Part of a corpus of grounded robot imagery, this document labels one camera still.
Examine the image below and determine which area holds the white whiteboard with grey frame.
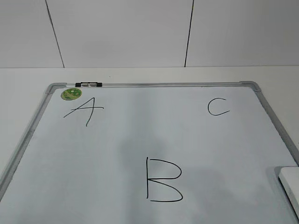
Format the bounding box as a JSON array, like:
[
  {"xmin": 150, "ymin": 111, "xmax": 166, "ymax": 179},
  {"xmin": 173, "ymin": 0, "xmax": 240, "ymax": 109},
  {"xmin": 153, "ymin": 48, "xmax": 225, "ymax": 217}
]
[{"xmin": 0, "ymin": 81, "xmax": 299, "ymax": 224}]

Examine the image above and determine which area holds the round green magnet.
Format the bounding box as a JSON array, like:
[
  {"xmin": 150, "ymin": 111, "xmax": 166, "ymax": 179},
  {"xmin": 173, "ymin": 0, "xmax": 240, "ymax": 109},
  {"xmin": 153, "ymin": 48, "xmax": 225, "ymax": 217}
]
[{"xmin": 61, "ymin": 88, "xmax": 82, "ymax": 101}]

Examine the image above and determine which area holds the white whiteboard eraser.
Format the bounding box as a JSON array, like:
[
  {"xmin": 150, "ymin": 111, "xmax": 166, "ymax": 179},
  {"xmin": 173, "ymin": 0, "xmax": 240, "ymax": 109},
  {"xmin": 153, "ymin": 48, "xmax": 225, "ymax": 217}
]
[{"xmin": 278, "ymin": 167, "xmax": 299, "ymax": 217}]

